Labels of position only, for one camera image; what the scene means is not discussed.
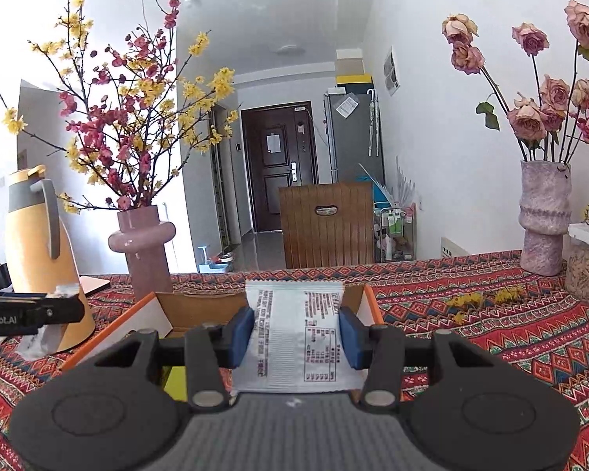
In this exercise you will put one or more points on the storage cart with bottles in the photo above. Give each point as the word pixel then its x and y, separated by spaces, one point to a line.
pixel 395 235

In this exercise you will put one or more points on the dried pink roses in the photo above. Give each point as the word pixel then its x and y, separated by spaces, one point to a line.
pixel 527 117

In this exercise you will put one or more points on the white snack packet red print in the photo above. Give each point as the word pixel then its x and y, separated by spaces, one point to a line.
pixel 299 333

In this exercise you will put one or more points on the dark brown door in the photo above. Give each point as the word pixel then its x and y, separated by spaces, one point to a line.
pixel 280 191

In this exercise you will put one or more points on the patterned red tablecloth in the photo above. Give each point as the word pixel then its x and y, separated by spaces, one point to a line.
pixel 471 333

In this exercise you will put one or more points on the white crinkled snack packet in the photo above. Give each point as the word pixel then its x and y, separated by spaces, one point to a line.
pixel 39 343

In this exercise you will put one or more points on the black paper bag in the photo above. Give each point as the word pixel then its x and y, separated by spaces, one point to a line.
pixel 0 274

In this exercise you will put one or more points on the yellow and pink blossom branches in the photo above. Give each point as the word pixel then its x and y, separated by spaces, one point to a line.
pixel 127 122

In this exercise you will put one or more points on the lime green snack packet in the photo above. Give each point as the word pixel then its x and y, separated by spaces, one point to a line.
pixel 175 382

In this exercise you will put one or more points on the paper note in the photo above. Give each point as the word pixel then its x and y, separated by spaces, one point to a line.
pixel 347 107

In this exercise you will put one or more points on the brown wooden chair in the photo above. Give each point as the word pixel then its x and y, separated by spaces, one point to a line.
pixel 324 240

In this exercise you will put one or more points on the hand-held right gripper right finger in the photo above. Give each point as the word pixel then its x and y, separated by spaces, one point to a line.
pixel 352 338

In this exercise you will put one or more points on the red cardboard box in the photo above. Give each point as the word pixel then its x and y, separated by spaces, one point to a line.
pixel 201 309

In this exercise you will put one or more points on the grey refrigerator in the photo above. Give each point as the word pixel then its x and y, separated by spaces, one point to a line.
pixel 353 147

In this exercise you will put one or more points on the purple textured vase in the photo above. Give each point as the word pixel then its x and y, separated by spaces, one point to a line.
pixel 545 225

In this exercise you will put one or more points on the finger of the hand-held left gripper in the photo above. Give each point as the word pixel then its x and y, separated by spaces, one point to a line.
pixel 54 311

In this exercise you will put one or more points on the fallen yellow petals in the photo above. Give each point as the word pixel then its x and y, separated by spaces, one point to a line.
pixel 466 299

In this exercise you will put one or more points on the white hanging umbrellas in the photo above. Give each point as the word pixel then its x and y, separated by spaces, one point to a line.
pixel 373 127

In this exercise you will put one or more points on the yellow box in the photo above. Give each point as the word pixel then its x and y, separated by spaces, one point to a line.
pixel 353 79

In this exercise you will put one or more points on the white floor appliance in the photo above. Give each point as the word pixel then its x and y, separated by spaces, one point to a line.
pixel 216 262

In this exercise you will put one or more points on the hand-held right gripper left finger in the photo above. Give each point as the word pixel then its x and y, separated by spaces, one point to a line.
pixel 240 338

